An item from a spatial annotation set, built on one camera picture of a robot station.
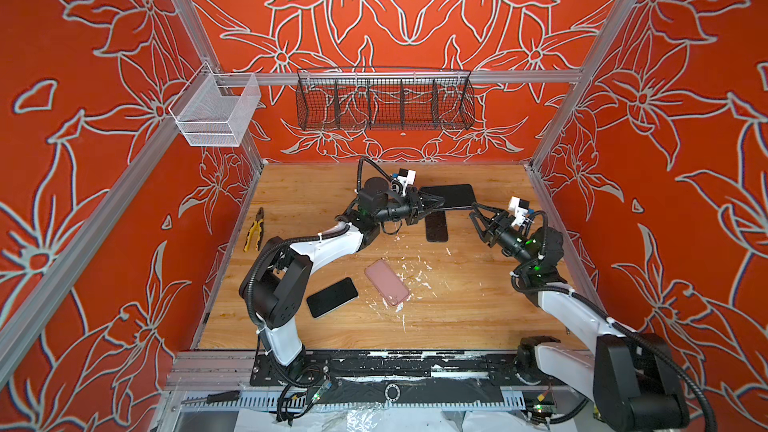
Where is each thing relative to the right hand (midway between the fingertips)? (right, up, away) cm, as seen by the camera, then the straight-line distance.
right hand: (467, 211), depth 74 cm
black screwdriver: (-62, -45, -4) cm, 77 cm away
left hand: (-6, +3, -2) cm, 7 cm away
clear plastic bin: (-75, +31, +18) cm, 83 cm away
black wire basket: (-21, +36, +23) cm, 47 cm away
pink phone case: (-20, -22, +14) cm, 33 cm away
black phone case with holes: (-3, +4, +4) cm, 6 cm away
